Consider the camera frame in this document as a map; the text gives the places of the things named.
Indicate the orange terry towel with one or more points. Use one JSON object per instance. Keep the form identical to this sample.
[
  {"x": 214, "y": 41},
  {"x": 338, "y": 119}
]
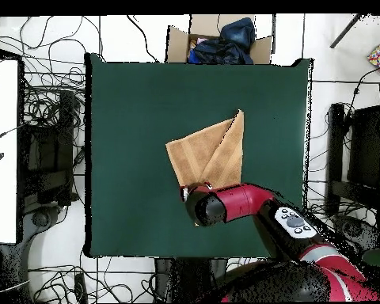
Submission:
[{"x": 205, "y": 152}]

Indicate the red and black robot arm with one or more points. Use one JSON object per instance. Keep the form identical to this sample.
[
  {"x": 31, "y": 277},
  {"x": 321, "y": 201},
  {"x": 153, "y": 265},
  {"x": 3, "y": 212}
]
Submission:
[{"x": 250, "y": 199}]

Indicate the dark green table cloth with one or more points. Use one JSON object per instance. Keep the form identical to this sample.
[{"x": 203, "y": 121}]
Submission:
[{"x": 129, "y": 95}]

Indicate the dark blue clothing pile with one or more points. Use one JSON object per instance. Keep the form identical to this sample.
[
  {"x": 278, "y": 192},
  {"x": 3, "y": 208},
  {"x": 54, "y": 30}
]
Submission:
[{"x": 224, "y": 47}]

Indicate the brown cardboard box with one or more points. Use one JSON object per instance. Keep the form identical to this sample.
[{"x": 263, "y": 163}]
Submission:
[{"x": 177, "y": 44}]

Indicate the black power strip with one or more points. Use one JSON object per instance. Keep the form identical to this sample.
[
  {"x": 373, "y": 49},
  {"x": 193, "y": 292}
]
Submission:
[{"x": 80, "y": 288}]

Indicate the gray round chair base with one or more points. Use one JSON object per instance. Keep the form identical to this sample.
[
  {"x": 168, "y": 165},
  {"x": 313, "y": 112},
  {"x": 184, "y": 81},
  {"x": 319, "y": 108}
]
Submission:
[
  {"x": 356, "y": 231},
  {"x": 41, "y": 218}
]

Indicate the white side table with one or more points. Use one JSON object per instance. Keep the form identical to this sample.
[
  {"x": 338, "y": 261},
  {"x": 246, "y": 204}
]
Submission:
[{"x": 3, "y": 196}]

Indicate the dark thin rod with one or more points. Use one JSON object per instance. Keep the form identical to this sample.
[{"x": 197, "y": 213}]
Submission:
[{"x": 345, "y": 31}]

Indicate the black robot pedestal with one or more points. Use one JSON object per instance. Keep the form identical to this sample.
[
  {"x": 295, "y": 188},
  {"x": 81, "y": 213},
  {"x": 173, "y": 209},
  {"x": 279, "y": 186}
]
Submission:
[{"x": 177, "y": 278}]

